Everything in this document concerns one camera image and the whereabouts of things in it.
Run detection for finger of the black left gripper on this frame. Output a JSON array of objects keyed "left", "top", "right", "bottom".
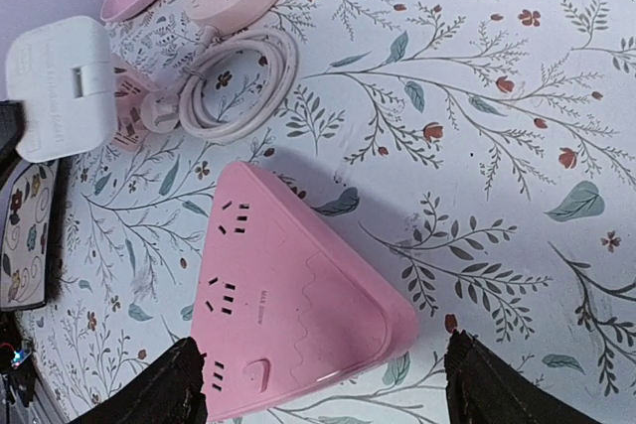
[{"left": 0, "top": 100, "right": 26, "bottom": 181}]

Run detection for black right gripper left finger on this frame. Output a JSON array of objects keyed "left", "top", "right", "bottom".
[{"left": 74, "top": 337, "right": 208, "bottom": 424}]

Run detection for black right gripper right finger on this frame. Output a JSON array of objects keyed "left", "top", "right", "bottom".
[{"left": 445, "top": 330, "right": 595, "bottom": 424}]

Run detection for large white power adapter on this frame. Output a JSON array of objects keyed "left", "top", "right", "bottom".
[{"left": 5, "top": 16, "right": 117, "bottom": 163}]

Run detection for pink cube socket adapter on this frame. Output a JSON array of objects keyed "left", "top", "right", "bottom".
[{"left": 111, "top": 54, "right": 155, "bottom": 152}]

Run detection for pink triangular power strip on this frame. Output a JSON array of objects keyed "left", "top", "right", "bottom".
[{"left": 191, "top": 161, "right": 419, "bottom": 422}]

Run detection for floral square tray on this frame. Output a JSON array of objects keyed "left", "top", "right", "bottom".
[{"left": 1, "top": 159, "right": 59, "bottom": 312}]

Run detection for aluminium front rail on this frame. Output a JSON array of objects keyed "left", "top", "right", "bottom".
[{"left": 1, "top": 378, "right": 68, "bottom": 424}]

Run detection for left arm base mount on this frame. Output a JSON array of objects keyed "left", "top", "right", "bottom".
[{"left": 1, "top": 312, "right": 37, "bottom": 423}]

